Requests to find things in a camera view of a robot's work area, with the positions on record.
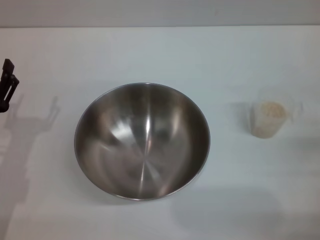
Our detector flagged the stainless steel mixing bowl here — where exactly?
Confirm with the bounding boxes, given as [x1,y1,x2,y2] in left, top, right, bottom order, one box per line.
[74,81,211,201]

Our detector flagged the clear plastic measuring cup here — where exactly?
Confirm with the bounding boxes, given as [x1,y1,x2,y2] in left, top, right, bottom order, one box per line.
[250,86,305,139]

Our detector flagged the white rice grains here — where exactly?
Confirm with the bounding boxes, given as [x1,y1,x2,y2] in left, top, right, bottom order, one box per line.
[253,101,286,138]

